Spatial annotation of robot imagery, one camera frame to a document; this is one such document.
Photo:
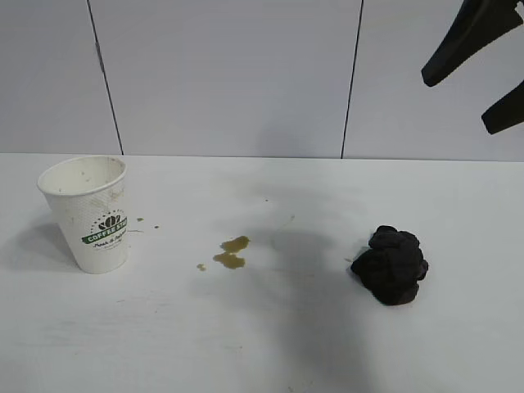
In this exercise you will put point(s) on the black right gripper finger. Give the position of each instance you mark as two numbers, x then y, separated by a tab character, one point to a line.
471	39
507	112

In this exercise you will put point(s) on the dark purple cloth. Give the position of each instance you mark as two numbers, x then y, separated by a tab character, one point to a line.
389	266

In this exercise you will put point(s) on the white Coffee Star paper cup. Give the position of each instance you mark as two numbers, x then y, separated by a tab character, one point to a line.
90	254

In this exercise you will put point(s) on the brown coffee puddle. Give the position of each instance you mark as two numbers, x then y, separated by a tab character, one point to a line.
232	258

